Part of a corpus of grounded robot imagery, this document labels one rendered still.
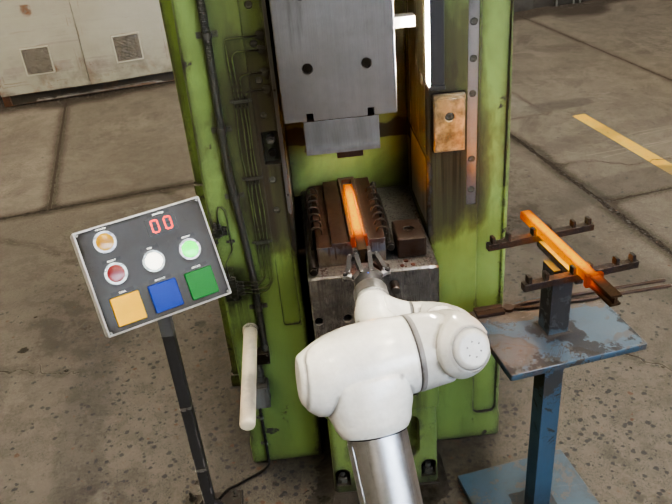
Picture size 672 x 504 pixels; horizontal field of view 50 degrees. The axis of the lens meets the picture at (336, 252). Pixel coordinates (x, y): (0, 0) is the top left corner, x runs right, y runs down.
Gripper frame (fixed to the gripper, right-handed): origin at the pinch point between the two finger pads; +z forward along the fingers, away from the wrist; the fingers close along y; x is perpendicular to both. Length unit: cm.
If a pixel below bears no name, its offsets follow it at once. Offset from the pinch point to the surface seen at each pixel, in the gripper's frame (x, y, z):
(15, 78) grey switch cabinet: -93, -263, 488
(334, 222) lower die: -1.4, -6.1, 18.1
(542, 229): 4.2, 49.2, -7.2
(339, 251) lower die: -3.6, -5.9, 5.2
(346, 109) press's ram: 38.9, -0.8, 6.8
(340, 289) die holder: -12.6, -6.9, -1.2
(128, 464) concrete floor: -101, -92, 23
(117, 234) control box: 18, -63, -8
